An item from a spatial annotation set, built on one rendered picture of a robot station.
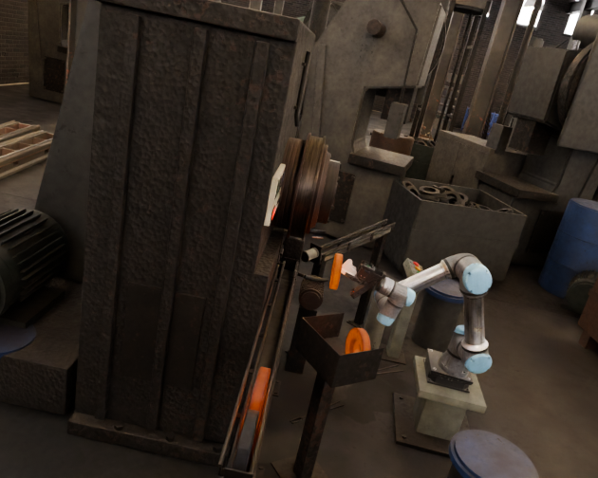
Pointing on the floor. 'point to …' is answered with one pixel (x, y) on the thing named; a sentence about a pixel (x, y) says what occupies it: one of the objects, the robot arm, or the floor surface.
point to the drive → (46, 252)
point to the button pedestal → (393, 352)
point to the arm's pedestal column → (426, 423)
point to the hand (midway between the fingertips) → (337, 267)
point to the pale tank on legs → (456, 64)
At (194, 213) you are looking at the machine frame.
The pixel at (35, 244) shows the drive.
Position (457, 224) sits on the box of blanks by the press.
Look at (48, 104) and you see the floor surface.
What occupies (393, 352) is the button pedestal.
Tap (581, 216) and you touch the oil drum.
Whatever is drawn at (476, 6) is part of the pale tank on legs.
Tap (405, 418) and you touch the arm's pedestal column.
